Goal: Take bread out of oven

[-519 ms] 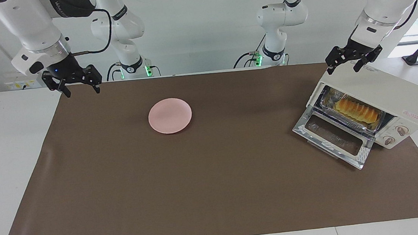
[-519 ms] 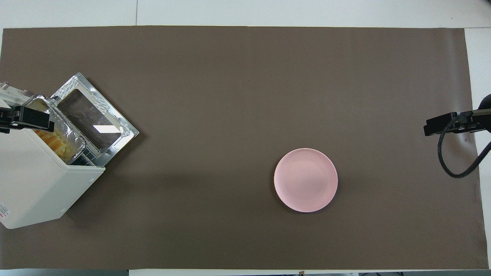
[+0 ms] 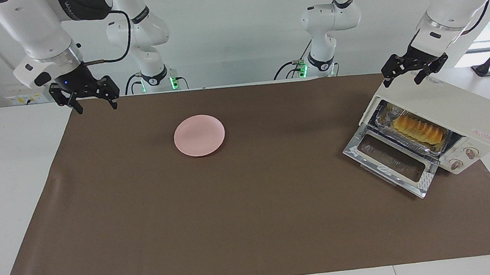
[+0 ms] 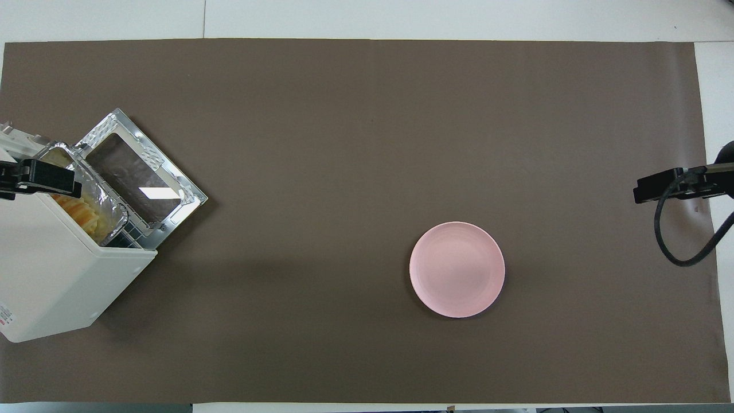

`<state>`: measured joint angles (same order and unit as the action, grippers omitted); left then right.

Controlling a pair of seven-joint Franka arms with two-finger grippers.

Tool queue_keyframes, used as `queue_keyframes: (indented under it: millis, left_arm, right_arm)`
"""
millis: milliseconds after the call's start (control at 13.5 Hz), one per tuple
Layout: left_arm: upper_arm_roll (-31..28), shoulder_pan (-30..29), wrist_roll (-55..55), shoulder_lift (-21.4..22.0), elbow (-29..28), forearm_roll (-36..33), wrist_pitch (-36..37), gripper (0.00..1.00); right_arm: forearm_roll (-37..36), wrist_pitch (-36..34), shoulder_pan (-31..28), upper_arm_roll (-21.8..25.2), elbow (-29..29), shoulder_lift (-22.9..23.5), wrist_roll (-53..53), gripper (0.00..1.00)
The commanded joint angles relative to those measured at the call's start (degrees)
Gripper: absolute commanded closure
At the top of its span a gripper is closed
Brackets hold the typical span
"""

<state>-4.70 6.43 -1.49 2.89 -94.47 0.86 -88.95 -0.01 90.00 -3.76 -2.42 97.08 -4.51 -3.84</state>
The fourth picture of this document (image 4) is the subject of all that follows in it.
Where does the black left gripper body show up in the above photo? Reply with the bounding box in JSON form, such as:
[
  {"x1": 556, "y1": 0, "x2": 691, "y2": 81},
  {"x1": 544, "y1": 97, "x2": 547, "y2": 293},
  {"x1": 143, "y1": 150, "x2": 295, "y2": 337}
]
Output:
[{"x1": 0, "y1": 161, "x2": 22, "y2": 201}]

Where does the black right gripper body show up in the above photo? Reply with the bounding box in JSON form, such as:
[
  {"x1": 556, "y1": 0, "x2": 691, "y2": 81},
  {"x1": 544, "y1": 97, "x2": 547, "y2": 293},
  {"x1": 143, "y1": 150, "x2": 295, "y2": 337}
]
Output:
[{"x1": 681, "y1": 141, "x2": 734, "y2": 202}]

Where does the sliced yellow bread loaf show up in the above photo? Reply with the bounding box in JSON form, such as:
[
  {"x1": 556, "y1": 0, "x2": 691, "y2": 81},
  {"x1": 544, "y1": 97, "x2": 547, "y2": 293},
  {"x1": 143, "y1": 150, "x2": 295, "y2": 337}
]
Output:
[{"x1": 45, "y1": 148, "x2": 107, "y2": 237}]

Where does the aluminium foil tray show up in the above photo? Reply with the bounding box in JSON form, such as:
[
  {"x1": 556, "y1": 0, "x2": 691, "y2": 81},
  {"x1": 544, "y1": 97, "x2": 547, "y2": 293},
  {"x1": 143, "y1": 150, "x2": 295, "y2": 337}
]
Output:
[{"x1": 36, "y1": 142, "x2": 129, "y2": 246}]

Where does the white toaster oven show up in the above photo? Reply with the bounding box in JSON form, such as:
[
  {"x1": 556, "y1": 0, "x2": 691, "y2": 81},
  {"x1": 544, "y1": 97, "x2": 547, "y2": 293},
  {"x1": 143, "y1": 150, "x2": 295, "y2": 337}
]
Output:
[{"x1": 0, "y1": 122, "x2": 157, "y2": 343}]

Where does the chrome glass oven door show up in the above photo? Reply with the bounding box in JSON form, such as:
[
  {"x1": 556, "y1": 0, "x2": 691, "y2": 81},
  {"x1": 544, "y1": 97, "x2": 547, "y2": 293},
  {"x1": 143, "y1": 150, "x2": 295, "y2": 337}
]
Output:
[{"x1": 76, "y1": 108, "x2": 208, "y2": 250}]

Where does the pink round plate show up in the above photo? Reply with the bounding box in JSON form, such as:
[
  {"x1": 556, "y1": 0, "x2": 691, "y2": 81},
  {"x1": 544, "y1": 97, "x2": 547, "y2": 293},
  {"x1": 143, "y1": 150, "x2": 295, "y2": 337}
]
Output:
[{"x1": 409, "y1": 221, "x2": 506, "y2": 318}]

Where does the brown table mat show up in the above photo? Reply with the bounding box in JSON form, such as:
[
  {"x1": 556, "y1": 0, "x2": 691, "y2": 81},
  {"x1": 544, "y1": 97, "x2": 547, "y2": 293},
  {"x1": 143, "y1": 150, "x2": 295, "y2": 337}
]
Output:
[{"x1": 0, "y1": 38, "x2": 730, "y2": 404}]

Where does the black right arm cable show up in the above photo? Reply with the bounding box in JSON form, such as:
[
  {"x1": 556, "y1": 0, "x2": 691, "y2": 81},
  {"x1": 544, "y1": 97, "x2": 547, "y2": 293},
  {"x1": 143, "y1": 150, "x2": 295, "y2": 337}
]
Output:
[{"x1": 655, "y1": 162, "x2": 734, "y2": 267}]

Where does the metal wire oven rack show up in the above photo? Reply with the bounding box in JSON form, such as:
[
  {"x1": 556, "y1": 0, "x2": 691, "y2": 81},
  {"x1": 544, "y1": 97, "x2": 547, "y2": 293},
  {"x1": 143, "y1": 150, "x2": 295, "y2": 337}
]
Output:
[{"x1": 105, "y1": 220, "x2": 145, "y2": 249}]

